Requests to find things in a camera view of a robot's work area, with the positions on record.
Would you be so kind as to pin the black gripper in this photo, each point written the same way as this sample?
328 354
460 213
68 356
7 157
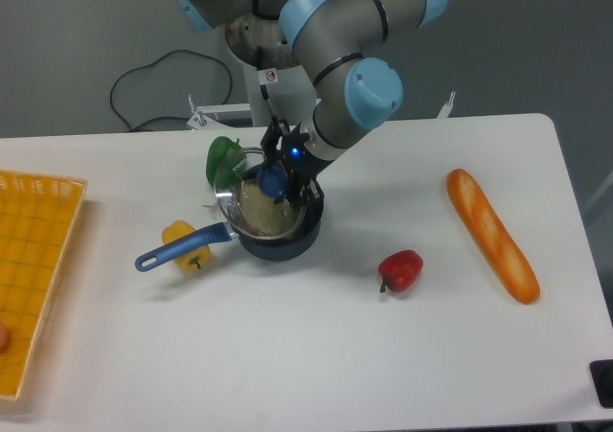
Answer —
289 162

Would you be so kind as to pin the white clamp bracket right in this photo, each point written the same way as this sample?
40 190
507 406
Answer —
447 107

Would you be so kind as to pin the white metal table bracket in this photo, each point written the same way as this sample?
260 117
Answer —
235 115

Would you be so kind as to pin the glass lid blue knob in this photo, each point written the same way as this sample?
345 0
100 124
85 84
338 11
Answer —
247 209

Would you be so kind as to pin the green bell pepper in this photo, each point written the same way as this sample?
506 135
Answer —
219 156

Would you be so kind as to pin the red bell pepper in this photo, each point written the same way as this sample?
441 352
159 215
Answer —
400 270

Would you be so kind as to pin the yellow woven basket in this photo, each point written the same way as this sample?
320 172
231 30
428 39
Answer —
38 215

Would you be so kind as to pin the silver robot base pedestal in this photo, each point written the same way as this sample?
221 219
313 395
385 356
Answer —
275 81

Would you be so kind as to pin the black device at edge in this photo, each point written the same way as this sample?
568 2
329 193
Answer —
602 372

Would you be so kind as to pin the orange baguette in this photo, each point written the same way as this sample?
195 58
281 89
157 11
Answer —
492 238

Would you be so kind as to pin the dark blue saucepan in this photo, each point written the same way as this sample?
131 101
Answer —
189 245

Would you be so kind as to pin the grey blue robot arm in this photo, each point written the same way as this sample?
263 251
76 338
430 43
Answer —
357 93

